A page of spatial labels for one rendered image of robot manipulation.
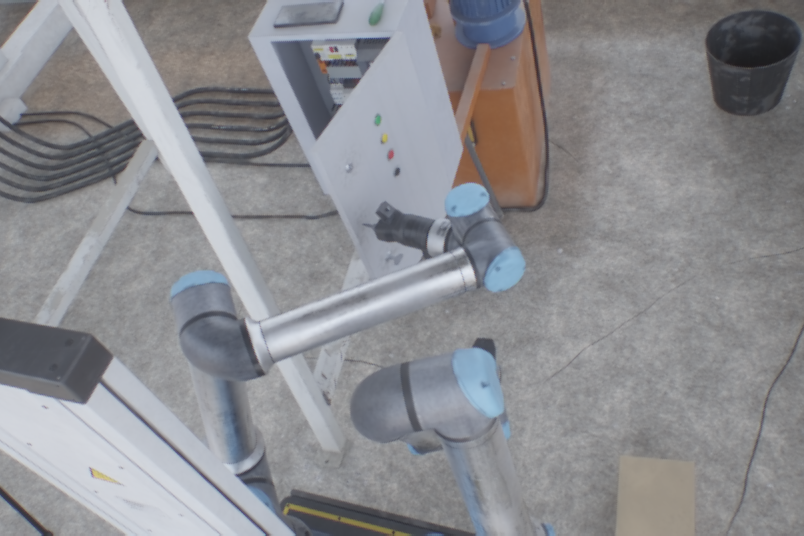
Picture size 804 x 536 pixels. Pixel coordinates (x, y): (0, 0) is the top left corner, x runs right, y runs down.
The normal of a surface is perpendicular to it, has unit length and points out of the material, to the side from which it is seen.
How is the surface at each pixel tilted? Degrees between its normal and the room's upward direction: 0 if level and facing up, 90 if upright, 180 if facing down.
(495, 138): 90
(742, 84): 98
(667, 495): 0
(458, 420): 80
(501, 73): 0
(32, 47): 90
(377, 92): 90
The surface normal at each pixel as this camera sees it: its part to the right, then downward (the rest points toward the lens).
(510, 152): -0.18, 0.80
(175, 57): -0.25, -0.60
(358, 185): 0.86, 0.23
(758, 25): -0.42, 0.68
